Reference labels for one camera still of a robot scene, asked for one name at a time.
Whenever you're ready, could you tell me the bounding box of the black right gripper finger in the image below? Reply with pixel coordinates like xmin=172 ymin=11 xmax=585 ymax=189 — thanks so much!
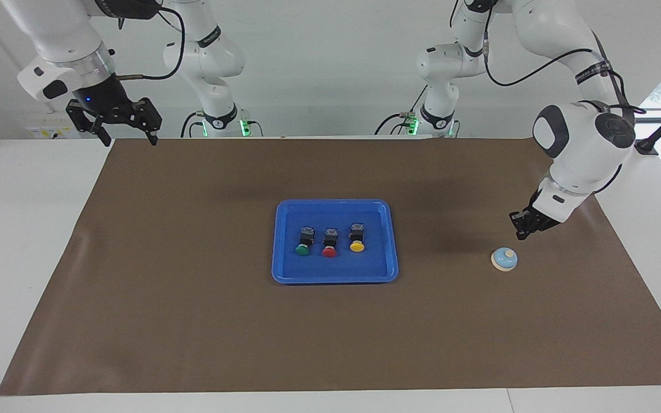
xmin=137 ymin=97 xmax=164 ymax=145
xmin=65 ymin=101 xmax=112 ymax=147

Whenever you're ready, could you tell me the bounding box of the red push button switch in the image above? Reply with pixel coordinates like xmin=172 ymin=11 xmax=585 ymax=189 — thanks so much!
xmin=321 ymin=228 xmax=340 ymax=258

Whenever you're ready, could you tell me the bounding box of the green push button switch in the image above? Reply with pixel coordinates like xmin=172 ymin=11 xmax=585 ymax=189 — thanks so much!
xmin=295 ymin=226 xmax=316 ymax=256

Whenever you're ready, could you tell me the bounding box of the blue plastic tray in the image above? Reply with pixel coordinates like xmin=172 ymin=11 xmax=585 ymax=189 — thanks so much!
xmin=271 ymin=199 xmax=399 ymax=285

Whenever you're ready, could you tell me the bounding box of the brown table mat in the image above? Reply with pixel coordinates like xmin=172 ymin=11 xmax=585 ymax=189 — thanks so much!
xmin=0 ymin=137 xmax=661 ymax=396

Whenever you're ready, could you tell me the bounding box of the black right base cable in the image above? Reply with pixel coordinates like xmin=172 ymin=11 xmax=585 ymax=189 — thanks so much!
xmin=180 ymin=111 xmax=205 ymax=138

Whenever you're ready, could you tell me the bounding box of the black base cable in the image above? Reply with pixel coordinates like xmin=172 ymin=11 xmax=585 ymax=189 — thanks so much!
xmin=374 ymin=85 xmax=430 ymax=136
xmin=180 ymin=111 xmax=205 ymax=138

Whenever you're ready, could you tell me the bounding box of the white wall socket box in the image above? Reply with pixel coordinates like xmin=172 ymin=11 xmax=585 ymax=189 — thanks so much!
xmin=25 ymin=113 xmax=79 ymax=140

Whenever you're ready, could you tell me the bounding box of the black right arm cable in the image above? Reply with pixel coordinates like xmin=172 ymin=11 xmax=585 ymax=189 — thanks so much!
xmin=114 ymin=0 xmax=188 ymax=81

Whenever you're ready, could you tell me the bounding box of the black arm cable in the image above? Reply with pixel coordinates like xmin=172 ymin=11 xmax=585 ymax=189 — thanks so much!
xmin=483 ymin=0 xmax=644 ymax=115
xmin=114 ymin=0 xmax=188 ymax=81

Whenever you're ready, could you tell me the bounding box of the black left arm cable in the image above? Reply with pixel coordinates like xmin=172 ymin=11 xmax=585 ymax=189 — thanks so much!
xmin=483 ymin=0 xmax=644 ymax=115

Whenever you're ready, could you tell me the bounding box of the black left base cable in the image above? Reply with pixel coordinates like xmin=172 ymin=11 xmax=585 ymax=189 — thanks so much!
xmin=374 ymin=85 xmax=430 ymax=136

